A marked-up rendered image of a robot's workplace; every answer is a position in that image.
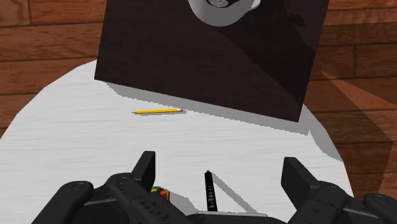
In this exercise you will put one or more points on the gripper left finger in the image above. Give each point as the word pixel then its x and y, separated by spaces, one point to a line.
pixel 130 198

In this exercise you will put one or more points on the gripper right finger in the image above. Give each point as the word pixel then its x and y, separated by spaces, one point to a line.
pixel 322 198

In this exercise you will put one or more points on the multicoloured cube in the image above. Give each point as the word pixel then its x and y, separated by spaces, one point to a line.
pixel 161 193

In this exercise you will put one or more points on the white round table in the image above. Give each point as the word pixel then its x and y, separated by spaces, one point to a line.
pixel 93 139

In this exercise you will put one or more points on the black pen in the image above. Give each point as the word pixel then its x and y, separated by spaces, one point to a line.
pixel 210 192

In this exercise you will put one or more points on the yellow pencil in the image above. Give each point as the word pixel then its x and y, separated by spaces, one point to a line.
pixel 158 110

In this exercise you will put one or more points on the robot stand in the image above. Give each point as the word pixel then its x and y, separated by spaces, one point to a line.
pixel 201 59

